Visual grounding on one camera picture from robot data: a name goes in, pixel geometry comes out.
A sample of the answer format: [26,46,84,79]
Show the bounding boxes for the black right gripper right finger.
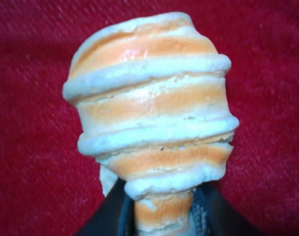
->
[193,183,253,236]

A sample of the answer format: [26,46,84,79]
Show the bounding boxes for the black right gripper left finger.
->
[76,178,136,236]

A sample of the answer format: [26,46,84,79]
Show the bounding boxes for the long striped bread loaf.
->
[63,12,239,236]

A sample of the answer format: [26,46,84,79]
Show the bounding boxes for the red tablecloth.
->
[0,0,299,236]

